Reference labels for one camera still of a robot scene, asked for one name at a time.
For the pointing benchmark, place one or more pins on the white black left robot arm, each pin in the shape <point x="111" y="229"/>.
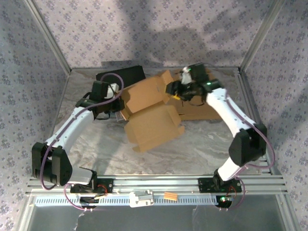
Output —
<point x="69" y="127"/>

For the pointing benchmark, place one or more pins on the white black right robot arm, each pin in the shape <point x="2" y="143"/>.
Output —
<point x="226" y="113"/>

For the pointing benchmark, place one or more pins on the black hard case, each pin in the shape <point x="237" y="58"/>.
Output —
<point x="115" y="73"/>

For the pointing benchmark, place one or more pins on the white plastic clamp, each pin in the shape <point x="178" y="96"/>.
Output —
<point x="140" y="199"/>

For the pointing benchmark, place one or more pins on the circuit board with green light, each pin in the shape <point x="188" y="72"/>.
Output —
<point x="223" y="199"/>

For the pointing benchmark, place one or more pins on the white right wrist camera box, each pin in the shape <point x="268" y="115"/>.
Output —
<point x="186" y="77"/>

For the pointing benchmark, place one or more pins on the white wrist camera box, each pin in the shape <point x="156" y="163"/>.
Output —
<point x="186" y="77"/>
<point x="113" y="91"/>

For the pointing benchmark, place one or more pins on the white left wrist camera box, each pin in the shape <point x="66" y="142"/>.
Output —
<point x="113" y="91"/>

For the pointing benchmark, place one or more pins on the aluminium side rail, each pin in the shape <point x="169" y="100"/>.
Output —
<point x="245" y="86"/>
<point x="59" y="106"/>

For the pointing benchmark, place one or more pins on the aluminium corner post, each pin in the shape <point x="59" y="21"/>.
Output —
<point x="50" y="36"/>
<point x="259" y="36"/>

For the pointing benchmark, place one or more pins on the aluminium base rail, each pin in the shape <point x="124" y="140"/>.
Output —
<point x="156" y="183"/>

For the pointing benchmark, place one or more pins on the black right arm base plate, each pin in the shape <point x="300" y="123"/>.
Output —
<point x="205" y="185"/>

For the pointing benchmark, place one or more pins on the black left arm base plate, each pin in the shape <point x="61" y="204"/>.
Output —
<point x="106" y="185"/>

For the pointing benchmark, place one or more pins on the black electronics bracket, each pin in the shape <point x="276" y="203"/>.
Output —
<point x="87" y="199"/>

